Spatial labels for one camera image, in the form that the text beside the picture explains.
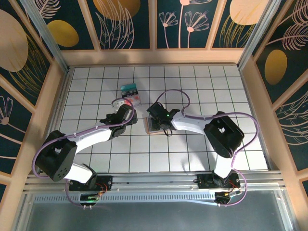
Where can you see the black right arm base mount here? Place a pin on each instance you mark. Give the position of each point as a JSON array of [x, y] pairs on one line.
[[204, 180]]

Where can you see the left controller board green light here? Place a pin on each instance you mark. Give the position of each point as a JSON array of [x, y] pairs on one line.
[[89, 197]]

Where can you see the tan leather card holder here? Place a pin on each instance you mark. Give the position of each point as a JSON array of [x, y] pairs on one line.
[[150, 125]]

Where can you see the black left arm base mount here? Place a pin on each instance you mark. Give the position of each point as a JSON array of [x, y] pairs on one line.
[[106, 180]]

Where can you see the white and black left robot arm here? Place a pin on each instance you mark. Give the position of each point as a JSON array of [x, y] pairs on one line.
[[93, 137]]

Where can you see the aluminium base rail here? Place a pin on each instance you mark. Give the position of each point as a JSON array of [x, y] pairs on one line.
[[154, 179]]

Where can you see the grey metal plate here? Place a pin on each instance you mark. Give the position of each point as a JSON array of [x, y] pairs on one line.
[[154, 216]]

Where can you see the aluminium side rail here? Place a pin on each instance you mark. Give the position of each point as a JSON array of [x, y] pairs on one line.
[[258, 127], [63, 96]]

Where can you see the aluminium frame post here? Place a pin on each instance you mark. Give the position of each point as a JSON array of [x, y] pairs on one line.
[[48, 41], [257, 36]]

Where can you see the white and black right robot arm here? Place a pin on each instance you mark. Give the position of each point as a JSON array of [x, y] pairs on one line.
[[192, 122]]

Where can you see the white card with red circle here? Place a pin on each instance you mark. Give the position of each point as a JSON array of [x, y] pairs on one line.
[[134, 100]]

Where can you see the teal credit card with logo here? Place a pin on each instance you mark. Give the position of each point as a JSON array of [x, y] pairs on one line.
[[130, 91]]

